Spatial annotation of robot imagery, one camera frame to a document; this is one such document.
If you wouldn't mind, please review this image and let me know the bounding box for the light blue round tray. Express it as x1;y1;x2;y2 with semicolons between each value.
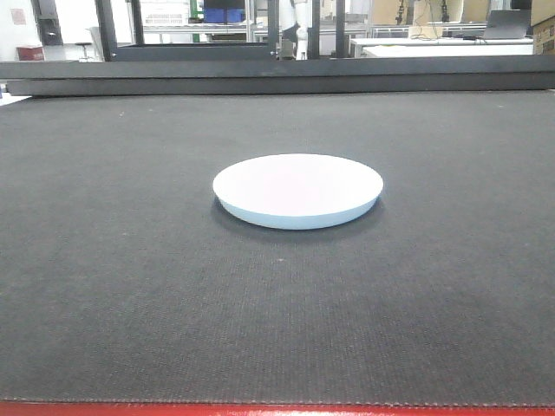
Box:
212;153;384;231

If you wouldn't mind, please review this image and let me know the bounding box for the black woven table mat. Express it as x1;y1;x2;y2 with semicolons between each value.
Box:
1;91;554;406

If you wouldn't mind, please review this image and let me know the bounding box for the blue storage crate on shelf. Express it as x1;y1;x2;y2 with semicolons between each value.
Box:
204;8;245;24

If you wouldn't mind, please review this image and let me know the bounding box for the red box in background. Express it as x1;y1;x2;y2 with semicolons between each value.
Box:
16;45;44;62

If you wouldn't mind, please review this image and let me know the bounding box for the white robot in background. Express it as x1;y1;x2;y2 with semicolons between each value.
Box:
278;0;312;61

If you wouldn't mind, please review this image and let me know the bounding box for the black stool in background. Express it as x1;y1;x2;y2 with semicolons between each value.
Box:
75;42;92;62

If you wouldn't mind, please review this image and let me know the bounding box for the grey laptop on table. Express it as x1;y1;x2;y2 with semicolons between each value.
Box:
482;10;531;40

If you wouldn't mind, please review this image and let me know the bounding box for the cardboard box at right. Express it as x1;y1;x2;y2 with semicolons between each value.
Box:
531;0;555;55

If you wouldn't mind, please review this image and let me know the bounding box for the black metal frame rack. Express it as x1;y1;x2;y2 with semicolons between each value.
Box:
95;1;322;62

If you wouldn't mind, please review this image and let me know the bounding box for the white background table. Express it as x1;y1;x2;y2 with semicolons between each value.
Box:
350;38;534;59

